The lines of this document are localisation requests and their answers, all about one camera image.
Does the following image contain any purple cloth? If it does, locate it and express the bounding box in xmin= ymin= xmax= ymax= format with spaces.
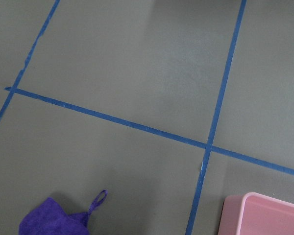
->
xmin=18 ymin=190 xmax=108 ymax=235

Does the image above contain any pink plastic bin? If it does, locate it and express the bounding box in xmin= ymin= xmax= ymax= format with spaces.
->
xmin=218 ymin=192 xmax=294 ymax=235

